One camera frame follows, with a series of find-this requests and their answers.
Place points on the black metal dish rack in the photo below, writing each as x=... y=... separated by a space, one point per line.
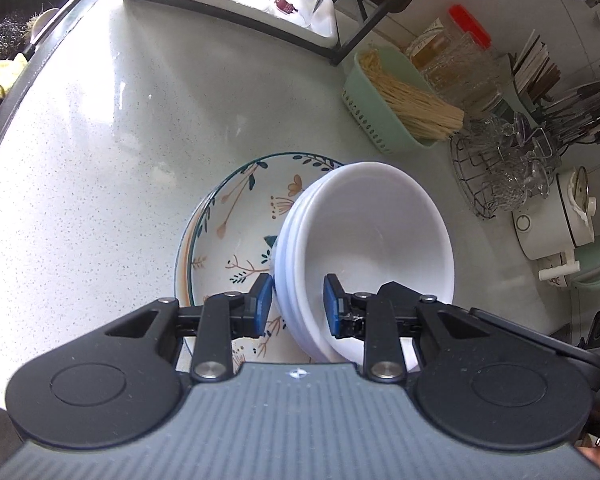
x=230 y=10

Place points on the black kitchen sink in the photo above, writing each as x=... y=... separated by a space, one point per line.
x=45 y=35

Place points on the hanging kitchen utensils rack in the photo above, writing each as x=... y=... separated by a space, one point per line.
x=580 y=110

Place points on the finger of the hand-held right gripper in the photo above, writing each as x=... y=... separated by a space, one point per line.
x=397 y=294

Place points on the green plastic basket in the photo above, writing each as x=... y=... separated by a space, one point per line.
x=380 y=132

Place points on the white ceramic bowl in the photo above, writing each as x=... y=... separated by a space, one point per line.
x=380 y=230

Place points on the cluster of glass cups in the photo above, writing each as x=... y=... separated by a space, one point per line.
x=515 y=160

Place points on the small floral ceramic bowl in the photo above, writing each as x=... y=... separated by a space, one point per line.
x=555 y=262

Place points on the steel wool scrubber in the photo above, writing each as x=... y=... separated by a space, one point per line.
x=5 y=35

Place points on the plastic jar with red lid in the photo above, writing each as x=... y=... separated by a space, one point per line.
x=467 y=25

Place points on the dried noodles bundle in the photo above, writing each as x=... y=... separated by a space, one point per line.
x=420 y=105

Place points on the white plate pink flower print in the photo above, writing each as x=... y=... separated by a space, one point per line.
x=178 y=270

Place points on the bird pattern ceramic plate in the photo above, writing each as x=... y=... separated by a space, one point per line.
x=235 y=220

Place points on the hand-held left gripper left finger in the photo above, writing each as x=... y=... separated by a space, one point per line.
x=262 y=305

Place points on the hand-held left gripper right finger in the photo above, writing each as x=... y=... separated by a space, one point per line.
x=332 y=307

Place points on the white electric cooking pot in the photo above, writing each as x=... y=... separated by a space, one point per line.
x=545 y=225

